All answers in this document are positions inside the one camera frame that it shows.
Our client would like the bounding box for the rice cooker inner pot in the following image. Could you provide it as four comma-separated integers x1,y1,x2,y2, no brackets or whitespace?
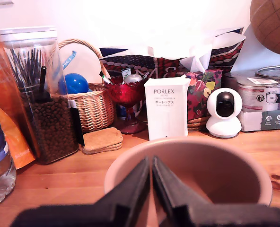
104,136,272,227

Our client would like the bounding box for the woven flat tray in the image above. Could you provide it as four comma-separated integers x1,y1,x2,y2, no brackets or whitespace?
187,115,212,132

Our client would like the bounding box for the white Porlex box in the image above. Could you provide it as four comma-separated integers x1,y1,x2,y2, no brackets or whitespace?
144,75,192,141

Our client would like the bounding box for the black flat strip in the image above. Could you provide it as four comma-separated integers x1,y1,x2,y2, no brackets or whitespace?
68,100,86,147

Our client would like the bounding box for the red glass goblet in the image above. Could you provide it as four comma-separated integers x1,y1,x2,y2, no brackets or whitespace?
104,77,147,134

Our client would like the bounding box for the floral tissue box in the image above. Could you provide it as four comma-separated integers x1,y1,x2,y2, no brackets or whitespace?
177,69,223,122

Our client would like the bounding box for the clear jar of coffee beans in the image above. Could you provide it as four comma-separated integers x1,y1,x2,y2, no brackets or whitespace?
0,26,80,165

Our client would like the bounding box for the silver capsule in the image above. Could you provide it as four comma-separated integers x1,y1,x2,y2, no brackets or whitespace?
124,74,143,85

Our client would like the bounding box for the green and white sachet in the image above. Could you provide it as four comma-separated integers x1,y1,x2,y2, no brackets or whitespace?
121,67,131,80

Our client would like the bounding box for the blue ball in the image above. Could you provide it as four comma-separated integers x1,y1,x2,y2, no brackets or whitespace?
64,73,90,94

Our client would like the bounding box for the cardboard can tray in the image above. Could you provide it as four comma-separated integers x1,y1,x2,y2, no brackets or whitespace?
238,108,280,132

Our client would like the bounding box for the grey tin can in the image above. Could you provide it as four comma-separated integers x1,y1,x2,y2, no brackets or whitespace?
222,72,240,95

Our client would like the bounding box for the white labelled tin can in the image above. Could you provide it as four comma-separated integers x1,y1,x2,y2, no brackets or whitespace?
236,77,280,112

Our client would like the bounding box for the patterned red and navy bag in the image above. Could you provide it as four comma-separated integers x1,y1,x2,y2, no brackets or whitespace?
99,27,246,79

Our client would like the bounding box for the white tissue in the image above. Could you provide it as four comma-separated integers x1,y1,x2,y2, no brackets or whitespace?
179,44,213,73

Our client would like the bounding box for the white round pouch, blue ribbon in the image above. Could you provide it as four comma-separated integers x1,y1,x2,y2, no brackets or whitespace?
58,44,103,84

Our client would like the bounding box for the orange bag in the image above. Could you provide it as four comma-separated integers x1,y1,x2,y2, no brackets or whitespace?
0,20,40,170

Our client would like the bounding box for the black scoop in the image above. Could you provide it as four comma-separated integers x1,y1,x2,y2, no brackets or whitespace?
38,66,52,101

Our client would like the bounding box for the white paper sheet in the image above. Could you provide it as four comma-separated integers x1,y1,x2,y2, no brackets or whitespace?
230,23,280,74

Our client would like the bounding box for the cork globe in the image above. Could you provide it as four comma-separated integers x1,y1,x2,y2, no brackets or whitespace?
249,0,280,57

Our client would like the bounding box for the wicker basket with handle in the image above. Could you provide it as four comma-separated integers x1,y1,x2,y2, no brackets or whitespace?
46,39,116,133

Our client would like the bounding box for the white security camera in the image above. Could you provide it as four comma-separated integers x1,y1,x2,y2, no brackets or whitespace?
205,87,243,139

